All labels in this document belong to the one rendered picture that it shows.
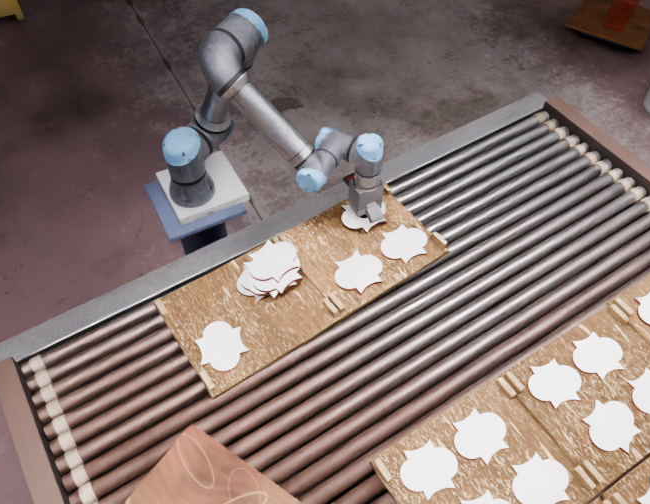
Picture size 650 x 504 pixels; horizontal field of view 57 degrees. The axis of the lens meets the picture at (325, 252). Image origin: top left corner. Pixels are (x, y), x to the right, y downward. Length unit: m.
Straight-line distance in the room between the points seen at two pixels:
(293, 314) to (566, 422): 0.76
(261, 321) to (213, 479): 0.47
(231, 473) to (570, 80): 3.44
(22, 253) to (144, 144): 0.91
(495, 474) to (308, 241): 0.83
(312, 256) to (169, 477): 0.75
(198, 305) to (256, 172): 1.71
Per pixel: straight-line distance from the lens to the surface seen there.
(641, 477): 1.70
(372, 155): 1.65
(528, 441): 1.62
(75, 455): 1.65
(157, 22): 4.60
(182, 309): 1.74
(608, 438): 1.69
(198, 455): 1.44
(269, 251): 1.74
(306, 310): 1.70
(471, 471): 1.56
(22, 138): 3.92
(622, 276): 2.00
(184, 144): 1.89
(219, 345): 1.65
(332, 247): 1.82
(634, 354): 1.84
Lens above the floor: 2.39
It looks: 53 degrees down
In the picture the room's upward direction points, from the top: 1 degrees clockwise
